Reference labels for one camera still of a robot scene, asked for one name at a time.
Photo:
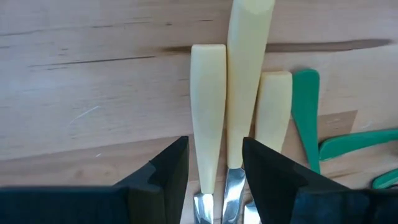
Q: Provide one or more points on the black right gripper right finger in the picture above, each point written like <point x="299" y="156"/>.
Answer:
<point x="311" y="205"/>

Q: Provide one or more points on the pile of gold spoons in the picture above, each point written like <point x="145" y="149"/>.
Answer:
<point x="357" y="144"/>

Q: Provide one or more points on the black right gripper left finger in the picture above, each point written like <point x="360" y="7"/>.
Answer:
<point x="77" y="205"/>

